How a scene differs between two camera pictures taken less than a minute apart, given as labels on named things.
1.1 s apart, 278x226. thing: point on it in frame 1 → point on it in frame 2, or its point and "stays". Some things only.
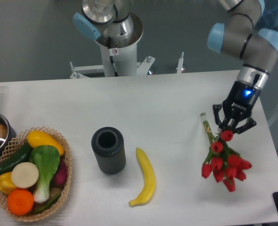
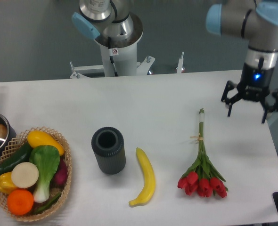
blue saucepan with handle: x=0 y=133 stays
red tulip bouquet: x=223 y=162 → x=204 y=178
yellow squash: x=36 y=138 stays
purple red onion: x=60 y=179 stays
